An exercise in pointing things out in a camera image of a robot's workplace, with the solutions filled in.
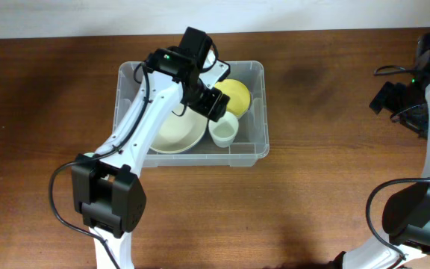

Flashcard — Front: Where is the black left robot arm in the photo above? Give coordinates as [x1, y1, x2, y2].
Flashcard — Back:
[71, 28, 231, 268]

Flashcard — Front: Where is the green cup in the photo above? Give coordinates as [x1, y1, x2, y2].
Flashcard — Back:
[84, 152, 95, 158]

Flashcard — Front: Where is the yellow bowl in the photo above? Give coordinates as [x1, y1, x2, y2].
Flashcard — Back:
[214, 79, 251, 119]

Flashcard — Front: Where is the beige plate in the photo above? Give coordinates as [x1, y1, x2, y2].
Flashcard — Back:
[150, 104, 208, 154]

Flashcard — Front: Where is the clear plastic storage bin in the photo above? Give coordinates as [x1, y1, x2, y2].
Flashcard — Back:
[110, 60, 271, 168]

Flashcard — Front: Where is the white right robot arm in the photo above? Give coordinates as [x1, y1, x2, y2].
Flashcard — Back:
[329, 32, 430, 269]

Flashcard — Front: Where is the cream cup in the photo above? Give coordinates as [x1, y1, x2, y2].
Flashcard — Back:
[208, 111, 239, 148]

